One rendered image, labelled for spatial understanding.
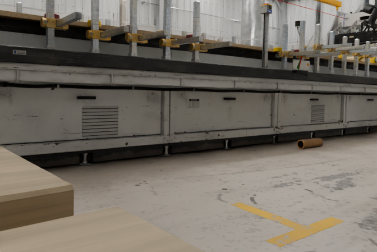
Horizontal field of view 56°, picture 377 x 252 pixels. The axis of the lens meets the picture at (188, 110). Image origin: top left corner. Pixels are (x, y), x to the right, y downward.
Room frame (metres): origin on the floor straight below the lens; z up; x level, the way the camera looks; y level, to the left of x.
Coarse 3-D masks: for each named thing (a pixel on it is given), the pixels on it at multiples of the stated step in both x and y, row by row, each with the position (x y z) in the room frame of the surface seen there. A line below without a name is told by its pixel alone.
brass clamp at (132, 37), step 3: (126, 33) 2.19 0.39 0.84; (129, 33) 2.19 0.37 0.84; (132, 33) 2.18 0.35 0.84; (126, 36) 2.19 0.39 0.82; (129, 36) 2.17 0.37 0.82; (132, 36) 2.18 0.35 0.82; (135, 36) 2.19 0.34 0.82; (138, 36) 2.21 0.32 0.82; (126, 39) 2.19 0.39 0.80; (129, 39) 2.18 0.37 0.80; (132, 39) 2.18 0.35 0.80; (135, 39) 2.19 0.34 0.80; (138, 39) 2.21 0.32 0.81; (138, 42) 2.22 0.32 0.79; (141, 42) 2.22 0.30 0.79; (144, 42) 2.23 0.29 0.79; (147, 42) 2.25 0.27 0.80
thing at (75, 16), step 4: (76, 12) 1.68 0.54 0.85; (80, 12) 1.69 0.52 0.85; (68, 16) 1.75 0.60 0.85; (72, 16) 1.71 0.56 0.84; (76, 16) 1.68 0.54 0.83; (80, 16) 1.69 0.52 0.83; (60, 20) 1.85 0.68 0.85; (64, 20) 1.80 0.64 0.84; (68, 20) 1.75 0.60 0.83; (72, 20) 1.74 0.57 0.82; (76, 20) 1.74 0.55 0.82; (60, 24) 1.85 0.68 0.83; (64, 24) 1.85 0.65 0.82
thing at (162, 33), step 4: (156, 32) 2.05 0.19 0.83; (160, 32) 2.01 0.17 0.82; (164, 32) 1.98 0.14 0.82; (168, 32) 2.00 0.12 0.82; (140, 36) 2.19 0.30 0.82; (144, 36) 2.15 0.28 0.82; (148, 36) 2.12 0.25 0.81; (152, 36) 2.08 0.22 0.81; (156, 36) 2.05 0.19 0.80; (160, 36) 2.04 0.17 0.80
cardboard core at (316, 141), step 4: (300, 140) 3.15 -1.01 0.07; (304, 140) 3.15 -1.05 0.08; (308, 140) 3.18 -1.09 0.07; (312, 140) 3.22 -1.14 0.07; (316, 140) 3.25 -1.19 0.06; (320, 140) 3.28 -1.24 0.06; (300, 144) 3.20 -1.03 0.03; (304, 144) 3.12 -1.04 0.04; (308, 144) 3.15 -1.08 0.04; (312, 144) 3.20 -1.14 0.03; (316, 144) 3.24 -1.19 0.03; (320, 144) 3.28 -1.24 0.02; (300, 148) 3.15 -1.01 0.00
